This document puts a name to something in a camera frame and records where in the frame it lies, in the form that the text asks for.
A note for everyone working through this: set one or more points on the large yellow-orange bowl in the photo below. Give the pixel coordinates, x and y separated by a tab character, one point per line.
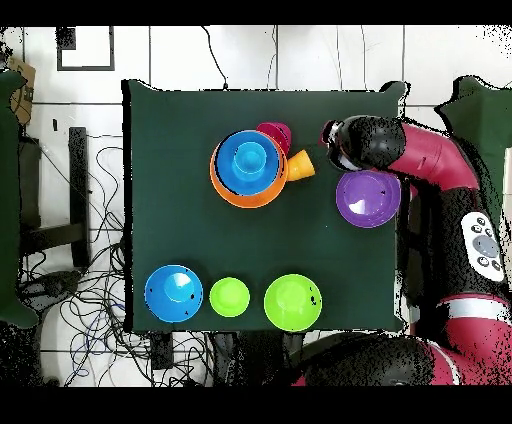
240	200

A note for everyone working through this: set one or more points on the blue plastic bowl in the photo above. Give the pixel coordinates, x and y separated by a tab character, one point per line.
173	294
232	176

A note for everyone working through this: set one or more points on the blue plastic cup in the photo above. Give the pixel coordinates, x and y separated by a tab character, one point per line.
250	158

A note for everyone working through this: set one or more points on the orange plastic cup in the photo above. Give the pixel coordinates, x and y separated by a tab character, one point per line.
300	166

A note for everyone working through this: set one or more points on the small pink-red bowl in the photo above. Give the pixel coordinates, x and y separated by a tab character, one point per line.
280	134

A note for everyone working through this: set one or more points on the purple shallow bowl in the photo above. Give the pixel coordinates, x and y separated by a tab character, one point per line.
368	200

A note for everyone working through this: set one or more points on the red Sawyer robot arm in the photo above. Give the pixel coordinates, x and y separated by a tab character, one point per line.
436	160

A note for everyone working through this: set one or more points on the small green bowl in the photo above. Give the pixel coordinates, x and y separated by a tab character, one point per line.
229	296

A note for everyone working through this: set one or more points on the large green bowl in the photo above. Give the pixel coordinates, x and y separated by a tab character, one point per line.
292	302

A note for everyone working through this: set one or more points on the dark green tablecloth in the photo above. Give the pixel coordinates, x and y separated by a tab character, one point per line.
180	140

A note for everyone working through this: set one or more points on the dark grey stand foot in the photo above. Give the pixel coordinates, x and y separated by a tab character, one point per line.
52	286

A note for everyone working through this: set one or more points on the green cloth side table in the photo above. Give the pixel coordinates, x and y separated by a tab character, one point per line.
8	200
488	120

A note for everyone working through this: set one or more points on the cardboard box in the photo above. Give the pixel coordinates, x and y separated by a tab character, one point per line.
24	80

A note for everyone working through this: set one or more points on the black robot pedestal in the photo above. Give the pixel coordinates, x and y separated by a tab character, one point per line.
260	360

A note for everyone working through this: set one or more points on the black metal frame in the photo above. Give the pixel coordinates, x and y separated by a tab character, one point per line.
78	180

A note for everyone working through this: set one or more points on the black floor frame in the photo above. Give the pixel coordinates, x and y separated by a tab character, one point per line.
66	40

